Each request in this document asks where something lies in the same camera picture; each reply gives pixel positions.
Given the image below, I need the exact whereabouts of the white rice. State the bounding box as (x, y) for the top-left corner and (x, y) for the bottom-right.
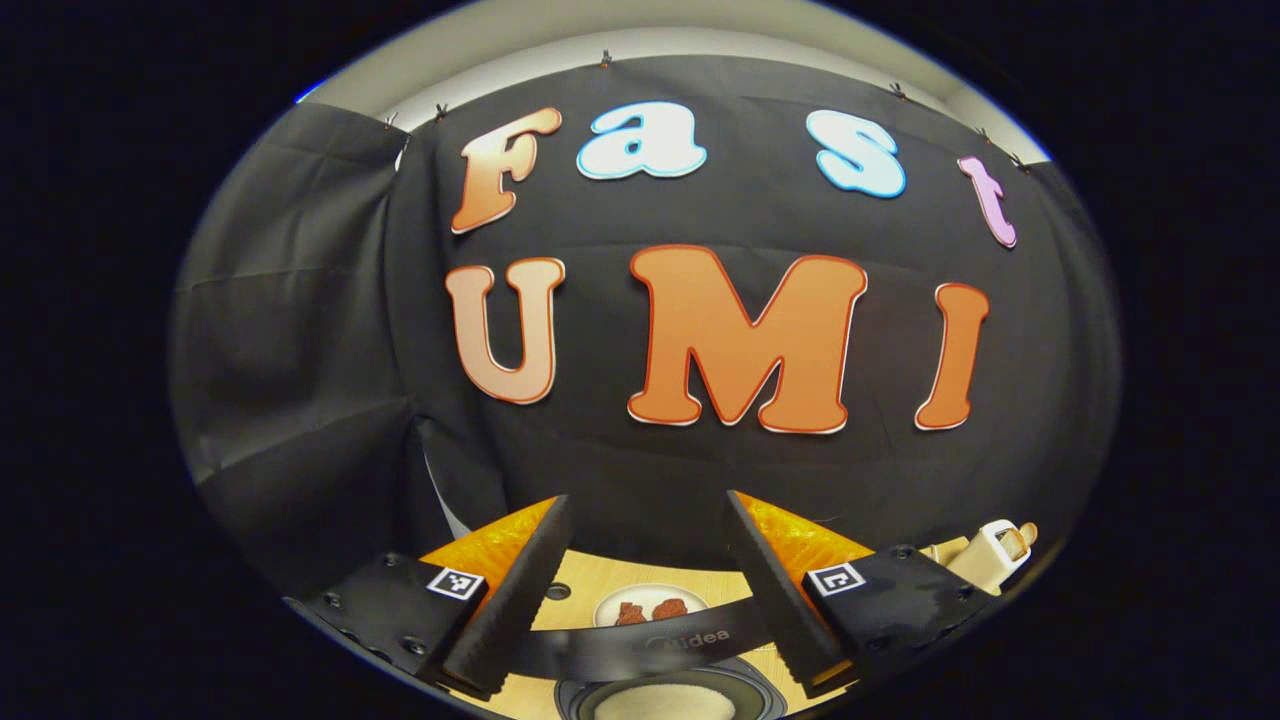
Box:
(595, 683), (746, 720)

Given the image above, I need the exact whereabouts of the black silver rice cooker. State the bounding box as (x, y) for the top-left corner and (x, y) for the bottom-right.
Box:
(515, 598), (801, 720)

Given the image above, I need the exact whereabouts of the white toaster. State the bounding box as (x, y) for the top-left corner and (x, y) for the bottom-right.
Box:
(940, 520), (1031, 597)

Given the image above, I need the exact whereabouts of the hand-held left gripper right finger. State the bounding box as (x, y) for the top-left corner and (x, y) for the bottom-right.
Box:
(725, 490), (1001, 699)

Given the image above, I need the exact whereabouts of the round dish of red beans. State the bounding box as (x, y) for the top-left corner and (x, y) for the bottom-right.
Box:
(593, 583), (711, 629)

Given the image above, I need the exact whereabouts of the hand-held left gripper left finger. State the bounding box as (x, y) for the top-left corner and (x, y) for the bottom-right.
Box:
(285, 494), (573, 701)

